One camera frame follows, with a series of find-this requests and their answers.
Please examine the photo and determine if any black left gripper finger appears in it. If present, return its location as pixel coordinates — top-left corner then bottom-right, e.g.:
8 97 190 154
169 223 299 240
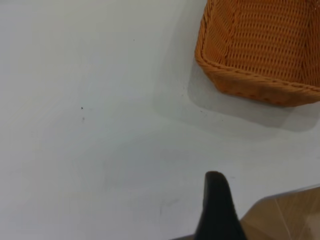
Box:
194 171 248 240

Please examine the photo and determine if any orange woven wicker basket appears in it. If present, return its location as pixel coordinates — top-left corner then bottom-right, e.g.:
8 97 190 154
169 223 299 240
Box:
194 0 320 108

